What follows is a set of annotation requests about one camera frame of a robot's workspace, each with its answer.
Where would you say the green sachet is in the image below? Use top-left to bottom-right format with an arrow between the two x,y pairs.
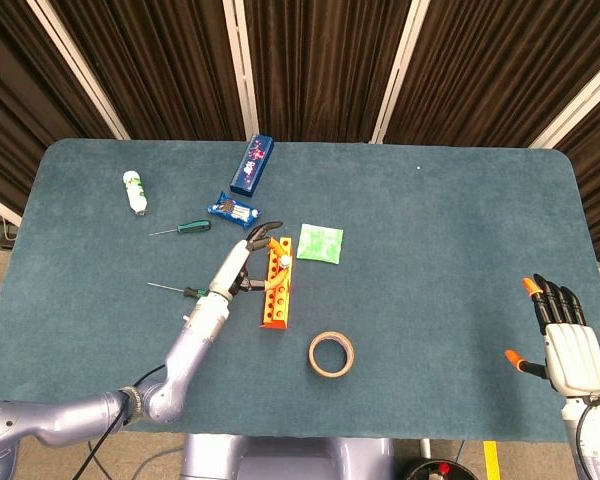
296,222 -> 345,265

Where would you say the blue felt table cover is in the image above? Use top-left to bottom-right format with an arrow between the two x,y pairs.
0,138 -> 600,444

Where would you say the orange yellow tool rack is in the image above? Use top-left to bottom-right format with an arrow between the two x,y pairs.
258,236 -> 295,332

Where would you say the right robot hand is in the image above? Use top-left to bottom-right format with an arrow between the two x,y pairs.
503,273 -> 600,400

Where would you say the yellowish adhesive tape roll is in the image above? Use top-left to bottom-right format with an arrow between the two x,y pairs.
307,330 -> 356,379

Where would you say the white bottle with green label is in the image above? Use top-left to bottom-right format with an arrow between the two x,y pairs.
122,170 -> 149,217

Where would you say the grey robot torso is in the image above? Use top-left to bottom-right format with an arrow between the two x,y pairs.
179,433 -> 396,480

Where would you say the blue cookie packet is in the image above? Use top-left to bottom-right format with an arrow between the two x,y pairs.
206,191 -> 262,230

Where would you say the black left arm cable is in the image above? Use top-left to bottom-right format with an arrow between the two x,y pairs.
74,363 -> 167,480

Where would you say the dark blue carton box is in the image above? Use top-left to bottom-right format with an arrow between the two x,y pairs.
228,133 -> 275,197

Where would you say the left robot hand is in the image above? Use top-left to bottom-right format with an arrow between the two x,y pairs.
207,220 -> 291,303

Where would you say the green slim-handled screwdriver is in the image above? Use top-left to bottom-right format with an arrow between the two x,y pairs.
148,219 -> 213,238

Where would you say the black base with red knob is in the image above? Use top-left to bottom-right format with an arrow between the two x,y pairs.
394,457 -> 481,480

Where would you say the white frame post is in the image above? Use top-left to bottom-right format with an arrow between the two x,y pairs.
528,49 -> 600,150
223,0 -> 260,141
371,0 -> 424,145
27,0 -> 131,140
0,188 -> 22,227

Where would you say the green black thick-handled screwdriver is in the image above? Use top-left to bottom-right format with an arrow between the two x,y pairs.
146,281 -> 211,300

